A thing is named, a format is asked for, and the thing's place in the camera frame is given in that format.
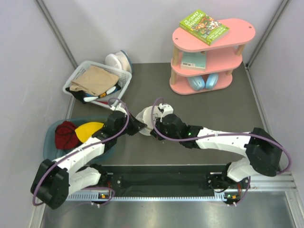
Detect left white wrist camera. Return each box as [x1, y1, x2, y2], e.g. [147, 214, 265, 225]
[110, 103, 128, 115]

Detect pink three-tier shelf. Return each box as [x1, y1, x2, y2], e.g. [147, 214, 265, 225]
[170, 18, 256, 95]

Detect beige folded cloth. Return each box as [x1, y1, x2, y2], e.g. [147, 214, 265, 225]
[69, 66, 119, 96]

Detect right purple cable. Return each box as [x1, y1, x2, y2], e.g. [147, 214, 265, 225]
[152, 96, 293, 207]

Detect green paperback book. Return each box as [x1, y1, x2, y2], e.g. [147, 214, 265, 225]
[179, 9, 230, 46]

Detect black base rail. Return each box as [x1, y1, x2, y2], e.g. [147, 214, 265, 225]
[71, 165, 250, 198]

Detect black white garment in basket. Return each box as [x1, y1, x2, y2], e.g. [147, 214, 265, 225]
[65, 84, 122, 104]

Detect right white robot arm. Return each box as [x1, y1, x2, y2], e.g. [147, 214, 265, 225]
[149, 114, 282, 188]

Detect yellow cloth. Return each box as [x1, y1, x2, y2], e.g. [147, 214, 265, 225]
[75, 122, 104, 143]

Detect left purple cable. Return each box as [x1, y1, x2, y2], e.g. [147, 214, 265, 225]
[32, 97, 130, 207]

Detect white plastic basket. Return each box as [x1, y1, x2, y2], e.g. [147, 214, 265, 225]
[62, 60, 132, 109]

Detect purple cable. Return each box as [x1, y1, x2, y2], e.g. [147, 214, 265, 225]
[32, 97, 130, 207]
[152, 96, 293, 207]

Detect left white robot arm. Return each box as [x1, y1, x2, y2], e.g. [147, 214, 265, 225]
[30, 111, 147, 209]

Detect light blue headphones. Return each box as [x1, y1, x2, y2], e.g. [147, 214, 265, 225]
[187, 73, 219, 91]

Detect teal plastic tub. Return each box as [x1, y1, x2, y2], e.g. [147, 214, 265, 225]
[43, 115, 107, 160]

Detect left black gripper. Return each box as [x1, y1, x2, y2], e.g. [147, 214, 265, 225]
[115, 112, 146, 137]

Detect teal book on shelf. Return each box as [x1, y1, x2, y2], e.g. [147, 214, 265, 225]
[180, 51, 207, 71]

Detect dark red knit cloth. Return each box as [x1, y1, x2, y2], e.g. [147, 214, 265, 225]
[55, 121, 80, 150]

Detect white mesh laundry bag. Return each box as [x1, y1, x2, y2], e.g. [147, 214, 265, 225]
[135, 106, 158, 136]

